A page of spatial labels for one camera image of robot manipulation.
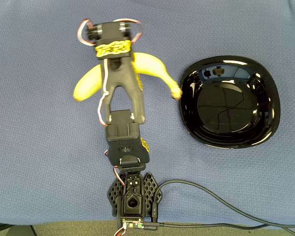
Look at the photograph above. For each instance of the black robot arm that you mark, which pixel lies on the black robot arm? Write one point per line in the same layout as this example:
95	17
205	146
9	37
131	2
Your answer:
123	142

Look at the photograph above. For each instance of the glossy black plate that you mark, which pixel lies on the glossy black plate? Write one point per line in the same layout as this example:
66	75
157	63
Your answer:
228	103

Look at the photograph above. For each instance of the yellow banana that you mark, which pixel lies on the yellow banana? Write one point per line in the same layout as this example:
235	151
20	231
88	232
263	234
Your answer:
152	65

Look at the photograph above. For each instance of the blue textured table cloth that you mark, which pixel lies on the blue textured table cloth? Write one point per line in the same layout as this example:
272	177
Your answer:
39	123

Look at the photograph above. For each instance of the small motor controller board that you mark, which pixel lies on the small motor controller board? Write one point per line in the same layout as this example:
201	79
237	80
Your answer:
131	225

